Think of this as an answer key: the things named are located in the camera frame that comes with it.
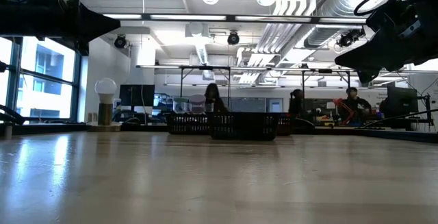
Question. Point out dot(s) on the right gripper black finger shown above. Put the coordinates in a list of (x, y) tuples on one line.
[(367, 76), (376, 54)]

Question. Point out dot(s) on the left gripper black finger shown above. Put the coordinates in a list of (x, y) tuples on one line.
[(99, 23), (82, 46)]

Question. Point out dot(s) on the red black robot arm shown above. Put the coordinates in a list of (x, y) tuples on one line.
[(344, 107)]

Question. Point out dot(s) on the black ceiling spotlight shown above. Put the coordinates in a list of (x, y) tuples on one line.
[(349, 37), (233, 38), (120, 41)]

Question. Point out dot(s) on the person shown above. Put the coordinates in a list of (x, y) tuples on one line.
[(356, 105), (215, 99), (296, 102)]

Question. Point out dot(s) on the black computer monitor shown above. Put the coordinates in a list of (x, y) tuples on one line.
[(137, 95), (402, 100)]

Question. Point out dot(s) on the bulb lamp brass base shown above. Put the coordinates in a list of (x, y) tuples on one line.
[(105, 109)]

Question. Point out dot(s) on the black metal rig frame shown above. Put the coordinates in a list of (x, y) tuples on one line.
[(303, 83), (181, 87)]

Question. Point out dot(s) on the black light rail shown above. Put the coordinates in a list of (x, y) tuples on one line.
[(239, 18)]

